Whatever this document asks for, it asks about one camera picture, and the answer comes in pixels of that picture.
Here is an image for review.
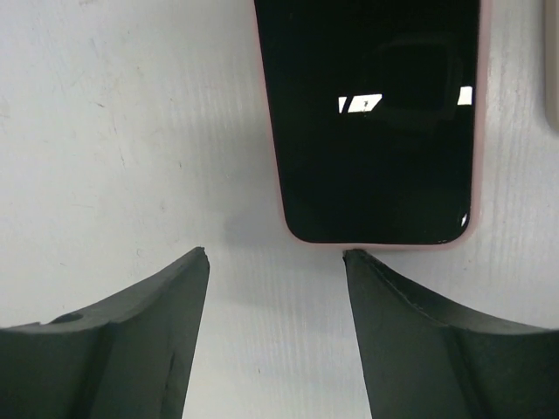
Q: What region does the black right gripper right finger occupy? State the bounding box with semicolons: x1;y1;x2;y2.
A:
343;250;558;418

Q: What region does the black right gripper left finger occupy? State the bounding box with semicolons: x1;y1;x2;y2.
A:
1;247;210;418

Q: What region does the phone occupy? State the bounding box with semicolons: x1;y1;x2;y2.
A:
254;1;490;248
543;0;559;132

